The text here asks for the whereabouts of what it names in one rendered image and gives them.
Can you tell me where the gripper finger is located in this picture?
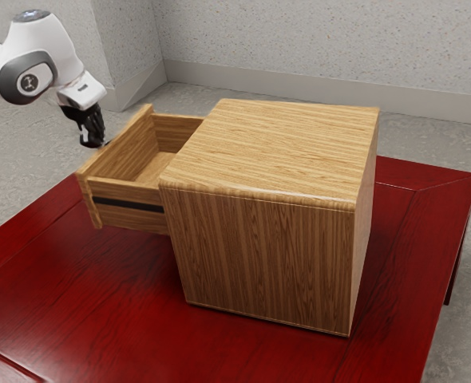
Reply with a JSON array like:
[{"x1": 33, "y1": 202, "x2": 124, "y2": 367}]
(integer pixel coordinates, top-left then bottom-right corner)
[{"x1": 77, "y1": 118, "x2": 108, "y2": 150}]

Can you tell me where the wooden drawer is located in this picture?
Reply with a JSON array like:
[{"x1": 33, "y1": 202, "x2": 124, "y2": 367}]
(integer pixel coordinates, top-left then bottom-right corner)
[{"x1": 75, "y1": 104, "x2": 207, "y2": 237}]

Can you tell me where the light wooden cabinet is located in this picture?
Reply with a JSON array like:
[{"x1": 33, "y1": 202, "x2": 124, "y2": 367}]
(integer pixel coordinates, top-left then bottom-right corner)
[{"x1": 158, "y1": 97, "x2": 382, "y2": 340}]

